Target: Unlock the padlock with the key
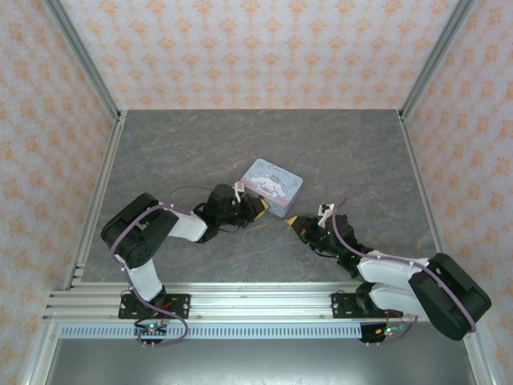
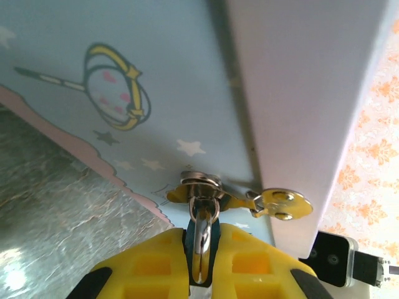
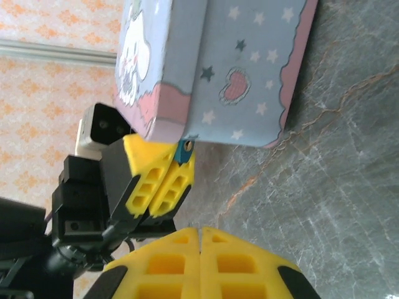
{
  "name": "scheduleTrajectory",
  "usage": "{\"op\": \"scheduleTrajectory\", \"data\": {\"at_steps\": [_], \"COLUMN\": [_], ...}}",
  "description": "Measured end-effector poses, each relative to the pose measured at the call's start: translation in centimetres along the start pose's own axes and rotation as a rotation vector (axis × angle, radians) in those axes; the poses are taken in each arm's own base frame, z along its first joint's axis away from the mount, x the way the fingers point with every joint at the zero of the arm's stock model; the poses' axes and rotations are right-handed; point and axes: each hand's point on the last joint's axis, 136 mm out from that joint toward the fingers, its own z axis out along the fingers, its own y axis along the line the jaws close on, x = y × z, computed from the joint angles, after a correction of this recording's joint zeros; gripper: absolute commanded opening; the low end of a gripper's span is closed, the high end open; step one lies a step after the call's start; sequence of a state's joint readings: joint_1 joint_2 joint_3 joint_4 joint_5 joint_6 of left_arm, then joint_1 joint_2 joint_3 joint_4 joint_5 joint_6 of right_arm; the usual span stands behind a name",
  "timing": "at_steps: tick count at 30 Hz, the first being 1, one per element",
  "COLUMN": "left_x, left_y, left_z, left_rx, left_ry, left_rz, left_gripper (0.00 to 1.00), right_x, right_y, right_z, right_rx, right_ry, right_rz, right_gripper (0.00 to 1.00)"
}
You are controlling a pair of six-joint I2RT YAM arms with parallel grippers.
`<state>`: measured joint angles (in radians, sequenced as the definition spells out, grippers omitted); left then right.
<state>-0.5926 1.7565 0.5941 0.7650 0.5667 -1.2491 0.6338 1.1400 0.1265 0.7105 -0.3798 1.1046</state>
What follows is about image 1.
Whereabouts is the right controller board with LEDs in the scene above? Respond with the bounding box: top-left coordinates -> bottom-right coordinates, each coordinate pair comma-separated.
359,322 -> 410,347

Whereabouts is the aluminium front frame beam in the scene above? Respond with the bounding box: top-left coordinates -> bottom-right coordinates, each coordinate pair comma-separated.
42,282 -> 481,322

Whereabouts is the controller board with leds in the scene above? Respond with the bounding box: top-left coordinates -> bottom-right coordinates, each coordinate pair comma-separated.
359,322 -> 410,347
134,319 -> 169,347

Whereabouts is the light blue cartoon tin box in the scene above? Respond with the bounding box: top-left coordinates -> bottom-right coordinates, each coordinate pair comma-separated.
239,157 -> 305,218

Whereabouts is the left controller board with LEDs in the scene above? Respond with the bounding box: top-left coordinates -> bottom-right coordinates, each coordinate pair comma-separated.
134,319 -> 169,347

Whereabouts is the grey metal panel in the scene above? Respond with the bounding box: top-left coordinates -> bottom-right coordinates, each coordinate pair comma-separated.
43,338 -> 478,385

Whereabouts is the aluminium corner post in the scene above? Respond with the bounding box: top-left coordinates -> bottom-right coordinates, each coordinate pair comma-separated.
42,0 -> 123,121
398,0 -> 480,121

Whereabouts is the aluminium side rail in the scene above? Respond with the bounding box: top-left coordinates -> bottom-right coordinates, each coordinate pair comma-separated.
398,111 -> 458,290
63,111 -> 127,290

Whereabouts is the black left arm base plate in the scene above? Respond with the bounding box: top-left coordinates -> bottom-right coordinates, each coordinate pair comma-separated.
118,294 -> 192,320

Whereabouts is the grey slotted cable duct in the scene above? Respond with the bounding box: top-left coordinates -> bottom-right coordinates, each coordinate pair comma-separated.
59,325 -> 364,340

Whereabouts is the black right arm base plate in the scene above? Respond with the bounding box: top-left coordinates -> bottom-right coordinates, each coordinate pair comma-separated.
331,292 -> 404,320

